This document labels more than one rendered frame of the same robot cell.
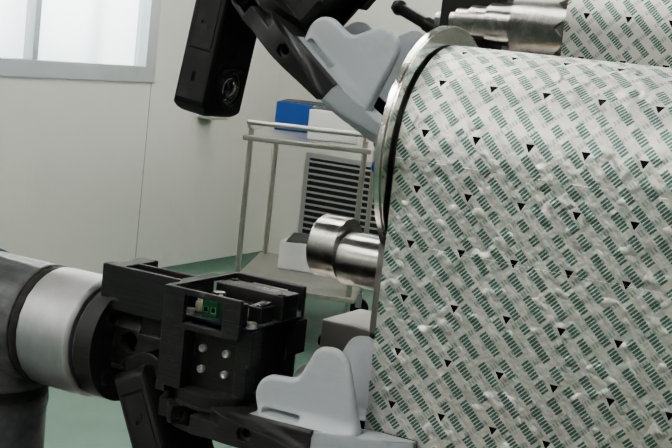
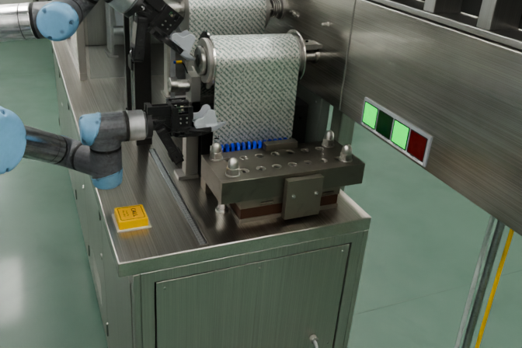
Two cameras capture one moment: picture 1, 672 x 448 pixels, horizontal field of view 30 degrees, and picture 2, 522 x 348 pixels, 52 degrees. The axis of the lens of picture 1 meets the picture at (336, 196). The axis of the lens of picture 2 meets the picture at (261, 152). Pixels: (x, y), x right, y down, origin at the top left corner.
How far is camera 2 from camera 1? 1.03 m
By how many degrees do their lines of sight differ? 55
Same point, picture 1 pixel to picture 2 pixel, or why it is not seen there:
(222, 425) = (195, 133)
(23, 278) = (123, 117)
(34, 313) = (133, 125)
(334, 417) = (213, 123)
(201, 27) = (140, 40)
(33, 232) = not seen: outside the picture
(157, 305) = (164, 113)
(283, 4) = (164, 32)
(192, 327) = (181, 115)
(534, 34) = not seen: hidden behind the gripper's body
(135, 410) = (165, 137)
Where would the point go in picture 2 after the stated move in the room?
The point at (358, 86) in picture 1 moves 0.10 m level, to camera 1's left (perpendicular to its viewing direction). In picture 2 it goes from (186, 49) to (156, 55)
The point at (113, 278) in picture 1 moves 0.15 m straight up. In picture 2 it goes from (151, 110) to (149, 50)
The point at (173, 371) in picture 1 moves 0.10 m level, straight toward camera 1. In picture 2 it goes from (177, 126) to (210, 136)
